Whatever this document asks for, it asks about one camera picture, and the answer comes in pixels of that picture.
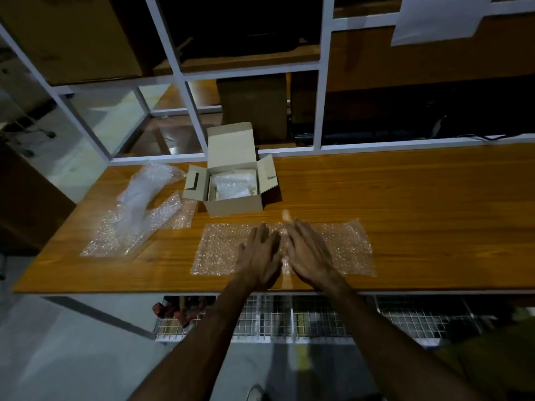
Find white wire mesh basket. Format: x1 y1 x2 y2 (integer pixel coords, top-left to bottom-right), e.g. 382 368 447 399
154 294 506 346

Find black office chair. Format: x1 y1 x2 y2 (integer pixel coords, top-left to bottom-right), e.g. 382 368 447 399
0 98 57 159

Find crumpled clear plastic bag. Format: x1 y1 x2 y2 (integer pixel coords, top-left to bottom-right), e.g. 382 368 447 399
115 163 187 243

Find large bubble wrap sheet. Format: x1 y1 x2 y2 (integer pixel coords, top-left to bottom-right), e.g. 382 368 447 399
190 218 377 278

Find white paper sheet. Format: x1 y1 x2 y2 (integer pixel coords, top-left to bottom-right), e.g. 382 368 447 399
390 0 495 47

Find person's left hand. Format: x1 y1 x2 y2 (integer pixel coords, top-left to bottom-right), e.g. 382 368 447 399
233 223 283 290

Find large brown cardboard box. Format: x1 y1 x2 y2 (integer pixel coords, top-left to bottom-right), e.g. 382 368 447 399
0 0 145 86

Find dark brown cabinet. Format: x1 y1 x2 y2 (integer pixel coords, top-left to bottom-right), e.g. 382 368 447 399
0 142 77 257

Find person's right hand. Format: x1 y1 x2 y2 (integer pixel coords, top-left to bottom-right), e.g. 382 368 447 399
286 219 340 289

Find person's left forearm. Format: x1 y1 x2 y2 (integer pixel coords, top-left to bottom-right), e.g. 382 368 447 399
129 281 268 401

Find small bubble wrap sheet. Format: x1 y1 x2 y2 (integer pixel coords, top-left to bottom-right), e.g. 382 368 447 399
79 192 198 259

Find open cardboard box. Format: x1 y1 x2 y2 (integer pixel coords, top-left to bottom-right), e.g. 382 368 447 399
183 122 279 218

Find person's olive green clothing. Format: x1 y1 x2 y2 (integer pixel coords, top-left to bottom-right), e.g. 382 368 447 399
432 307 535 401

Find person's right forearm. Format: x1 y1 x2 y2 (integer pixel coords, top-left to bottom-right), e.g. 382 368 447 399
313 280 481 401

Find white metal shelf frame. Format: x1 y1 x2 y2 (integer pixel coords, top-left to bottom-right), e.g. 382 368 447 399
0 0 535 167

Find red tools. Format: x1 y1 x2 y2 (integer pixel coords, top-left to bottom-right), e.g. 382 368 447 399
152 296 211 328

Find black cable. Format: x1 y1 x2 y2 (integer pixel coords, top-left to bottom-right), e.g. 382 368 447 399
432 114 535 141

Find clear plastic packet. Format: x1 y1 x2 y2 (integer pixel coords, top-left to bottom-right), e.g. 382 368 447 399
208 170 258 201

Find small brown cardboard box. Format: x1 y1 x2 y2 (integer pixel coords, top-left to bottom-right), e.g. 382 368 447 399
217 75 290 143

